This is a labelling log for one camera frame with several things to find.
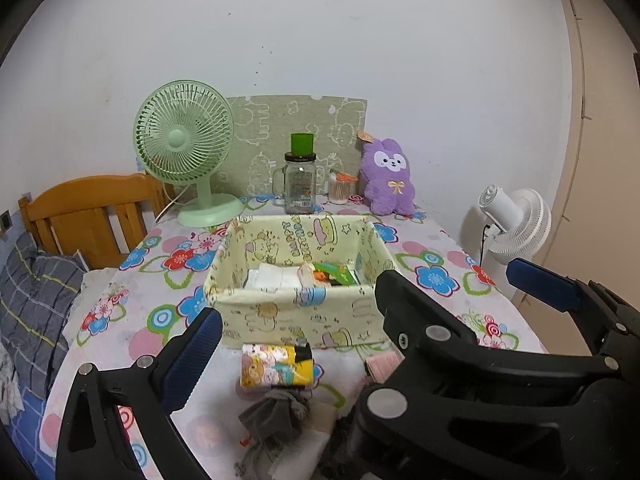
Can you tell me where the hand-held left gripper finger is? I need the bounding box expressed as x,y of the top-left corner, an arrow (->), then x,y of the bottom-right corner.
55,307 -> 224,480

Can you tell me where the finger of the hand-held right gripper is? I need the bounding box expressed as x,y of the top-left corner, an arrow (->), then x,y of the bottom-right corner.
506,258 -> 640,381
347,270 -> 640,480

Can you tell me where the pink packet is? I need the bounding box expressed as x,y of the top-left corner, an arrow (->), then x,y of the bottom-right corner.
364,351 -> 405,383

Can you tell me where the cartoon print tissue pack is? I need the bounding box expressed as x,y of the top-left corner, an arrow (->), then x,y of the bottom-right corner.
239,342 -> 315,390

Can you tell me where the yellow cartoon fabric storage box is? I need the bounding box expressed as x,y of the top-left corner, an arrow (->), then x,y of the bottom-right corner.
206,214 -> 397,351

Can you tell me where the grey sock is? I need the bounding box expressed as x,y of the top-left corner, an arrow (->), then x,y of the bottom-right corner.
239,387 -> 313,448

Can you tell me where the clear plastic bag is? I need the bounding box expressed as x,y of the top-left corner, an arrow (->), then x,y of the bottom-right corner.
297,262 -> 326,288

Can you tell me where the floral tablecloth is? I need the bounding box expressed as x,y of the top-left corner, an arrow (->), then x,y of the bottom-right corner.
40,192 -> 548,480

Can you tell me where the white standing fan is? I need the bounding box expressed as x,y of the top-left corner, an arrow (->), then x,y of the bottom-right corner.
460,185 -> 552,266

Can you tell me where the green snack packet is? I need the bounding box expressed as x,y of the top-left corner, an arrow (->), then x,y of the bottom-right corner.
312,262 -> 358,287

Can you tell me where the white folded cloth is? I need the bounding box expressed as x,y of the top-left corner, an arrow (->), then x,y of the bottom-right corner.
244,263 -> 303,291

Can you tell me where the purple plush bunny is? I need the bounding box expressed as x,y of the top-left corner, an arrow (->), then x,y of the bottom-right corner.
357,130 -> 418,217

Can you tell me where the beige door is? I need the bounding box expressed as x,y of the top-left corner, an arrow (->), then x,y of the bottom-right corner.
550,0 -> 640,321

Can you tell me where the cotton swab container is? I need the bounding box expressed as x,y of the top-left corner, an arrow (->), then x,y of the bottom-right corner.
327,171 -> 358,206

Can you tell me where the grey plaid cloth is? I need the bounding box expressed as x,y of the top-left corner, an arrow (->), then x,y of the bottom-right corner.
0,232 -> 88,398

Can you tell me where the glass mug jar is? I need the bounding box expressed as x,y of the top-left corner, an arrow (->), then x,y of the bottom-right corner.
271,151 -> 317,215

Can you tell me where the blue bedsheet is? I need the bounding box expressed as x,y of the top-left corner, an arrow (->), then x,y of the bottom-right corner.
0,390 -> 56,480

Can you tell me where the white crumpled cloth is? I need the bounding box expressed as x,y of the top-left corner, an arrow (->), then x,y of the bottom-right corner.
0,345 -> 23,426

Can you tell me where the wooden bed headboard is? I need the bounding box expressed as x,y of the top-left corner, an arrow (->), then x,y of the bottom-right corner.
18,173 -> 176,269

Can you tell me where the green desk fan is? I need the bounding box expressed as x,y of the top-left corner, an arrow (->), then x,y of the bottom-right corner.
133,79 -> 245,228

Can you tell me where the green patterned board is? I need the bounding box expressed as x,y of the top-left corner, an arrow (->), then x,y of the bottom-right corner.
216,94 -> 370,200

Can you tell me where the white fan cord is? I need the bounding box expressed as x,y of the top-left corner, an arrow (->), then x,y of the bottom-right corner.
155,180 -> 193,223

